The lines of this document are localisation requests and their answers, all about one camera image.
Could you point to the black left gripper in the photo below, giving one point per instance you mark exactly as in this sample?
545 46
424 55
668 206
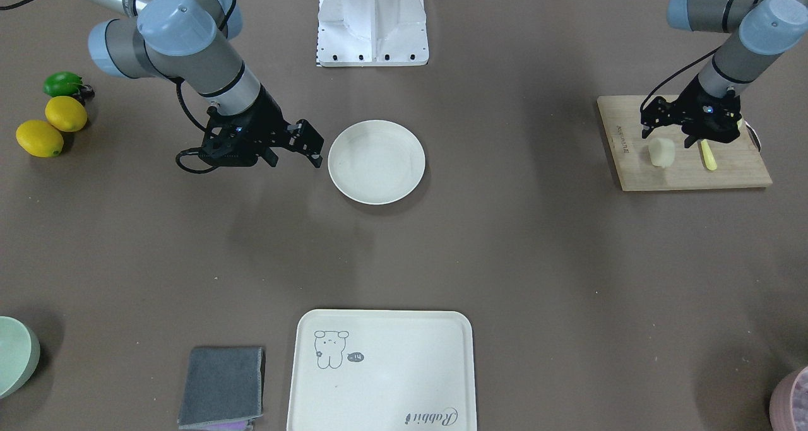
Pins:
695 98

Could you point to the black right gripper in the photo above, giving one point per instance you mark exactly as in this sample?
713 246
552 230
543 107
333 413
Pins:
271 119

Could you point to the pale white bun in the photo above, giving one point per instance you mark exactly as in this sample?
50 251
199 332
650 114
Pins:
661 152

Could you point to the cream round plate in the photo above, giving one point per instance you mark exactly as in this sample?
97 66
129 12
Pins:
376 162

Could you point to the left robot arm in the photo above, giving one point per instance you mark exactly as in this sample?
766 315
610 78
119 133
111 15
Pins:
758 33

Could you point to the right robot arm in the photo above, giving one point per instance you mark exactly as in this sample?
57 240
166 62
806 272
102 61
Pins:
188 41

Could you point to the cream rabbit tray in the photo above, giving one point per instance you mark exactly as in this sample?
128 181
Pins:
383 370

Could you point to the yellow plastic knife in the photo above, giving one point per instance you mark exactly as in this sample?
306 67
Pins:
709 150

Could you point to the bamboo cutting board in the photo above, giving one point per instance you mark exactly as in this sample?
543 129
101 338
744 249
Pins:
738 164

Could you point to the dark cherries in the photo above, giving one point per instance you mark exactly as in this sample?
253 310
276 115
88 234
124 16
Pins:
83 94

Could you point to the yellow lemon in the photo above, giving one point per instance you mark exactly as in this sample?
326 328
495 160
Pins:
66 114
40 139

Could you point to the green lime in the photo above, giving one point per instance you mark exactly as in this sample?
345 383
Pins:
62 84

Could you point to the grey folded cloth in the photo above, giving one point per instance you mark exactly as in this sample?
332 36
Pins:
223 388

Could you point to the pink bowl of ice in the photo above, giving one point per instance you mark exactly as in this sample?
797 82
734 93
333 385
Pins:
788 403

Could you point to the green bowl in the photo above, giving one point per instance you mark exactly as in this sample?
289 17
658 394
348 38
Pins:
20 354

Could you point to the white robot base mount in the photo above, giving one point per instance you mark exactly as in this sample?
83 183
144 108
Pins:
364 33

